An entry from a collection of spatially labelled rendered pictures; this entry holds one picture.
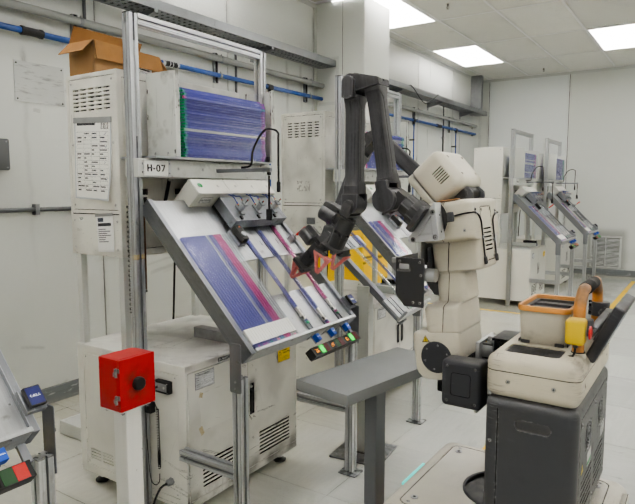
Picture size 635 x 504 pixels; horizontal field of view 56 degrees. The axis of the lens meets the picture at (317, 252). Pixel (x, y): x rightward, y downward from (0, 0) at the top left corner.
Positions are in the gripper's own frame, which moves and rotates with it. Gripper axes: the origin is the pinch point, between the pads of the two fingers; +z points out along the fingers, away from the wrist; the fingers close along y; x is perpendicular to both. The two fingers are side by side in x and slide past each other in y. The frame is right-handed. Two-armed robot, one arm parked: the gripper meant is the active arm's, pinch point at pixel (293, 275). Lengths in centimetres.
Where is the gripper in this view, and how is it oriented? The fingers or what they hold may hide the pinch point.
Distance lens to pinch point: 247.3
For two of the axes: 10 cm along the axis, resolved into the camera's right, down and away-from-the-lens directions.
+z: -5.9, 6.5, 4.8
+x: 5.8, 7.5, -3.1
